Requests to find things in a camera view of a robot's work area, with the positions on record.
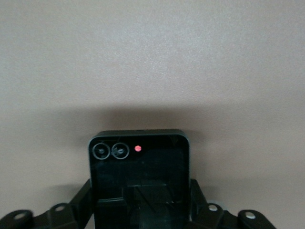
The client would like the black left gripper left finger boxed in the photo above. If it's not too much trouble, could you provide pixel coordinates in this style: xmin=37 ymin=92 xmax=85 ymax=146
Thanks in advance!
xmin=0 ymin=178 xmax=94 ymax=229

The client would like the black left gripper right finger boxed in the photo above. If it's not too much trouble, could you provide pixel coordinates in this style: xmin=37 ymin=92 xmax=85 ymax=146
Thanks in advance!
xmin=184 ymin=178 xmax=277 ymax=229

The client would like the black flip phone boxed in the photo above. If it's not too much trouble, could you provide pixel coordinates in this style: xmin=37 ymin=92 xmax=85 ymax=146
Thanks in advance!
xmin=88 ymin=129 xmax=192 ymax=229

